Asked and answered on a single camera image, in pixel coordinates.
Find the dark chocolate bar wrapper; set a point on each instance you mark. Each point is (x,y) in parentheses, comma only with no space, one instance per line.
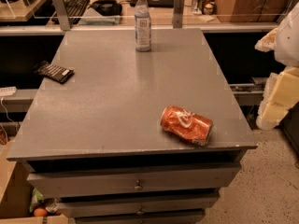
(53,72)

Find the top drawer knob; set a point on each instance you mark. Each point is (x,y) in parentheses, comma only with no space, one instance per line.
(138,186)

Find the white power strip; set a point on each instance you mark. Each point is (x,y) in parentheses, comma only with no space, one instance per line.
(7,91)

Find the middle metal bracket post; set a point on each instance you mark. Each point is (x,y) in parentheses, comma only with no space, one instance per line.
(178,13)

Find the small jar on desk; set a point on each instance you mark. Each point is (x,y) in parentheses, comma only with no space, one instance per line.
(208,9)

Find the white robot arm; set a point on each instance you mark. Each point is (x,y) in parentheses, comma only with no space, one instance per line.
(287,39)

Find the green snack bag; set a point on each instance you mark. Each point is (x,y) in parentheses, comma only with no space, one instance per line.
(36,200)

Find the black closed laptop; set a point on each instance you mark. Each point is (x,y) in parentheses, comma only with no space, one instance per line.
(161,3)

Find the black headphones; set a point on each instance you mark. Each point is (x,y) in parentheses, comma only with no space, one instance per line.
(107,7)

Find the black computer keyboard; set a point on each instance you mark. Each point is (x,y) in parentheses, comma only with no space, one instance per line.
(75,9)

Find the clear plastic water bottle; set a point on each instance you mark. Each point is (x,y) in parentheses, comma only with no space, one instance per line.
(142,26)

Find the drawer knob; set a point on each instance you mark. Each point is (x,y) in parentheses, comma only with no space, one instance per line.
(138,186)
(140,211)

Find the orange fruit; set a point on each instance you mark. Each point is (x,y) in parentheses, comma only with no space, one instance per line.
(40,212)

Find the metal bracket post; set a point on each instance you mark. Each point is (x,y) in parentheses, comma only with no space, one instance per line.
(63,19)
(178,13)

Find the crushed red coke can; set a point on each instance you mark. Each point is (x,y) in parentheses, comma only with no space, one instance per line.
(187,125)

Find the left metal bracket post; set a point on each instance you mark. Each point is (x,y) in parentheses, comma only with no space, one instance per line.
(63,19)

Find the grey drawer cabinet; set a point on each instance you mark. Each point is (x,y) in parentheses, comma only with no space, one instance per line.
(87,142)

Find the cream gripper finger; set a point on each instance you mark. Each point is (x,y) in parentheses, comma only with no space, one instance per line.
(280,95)
(267,42)

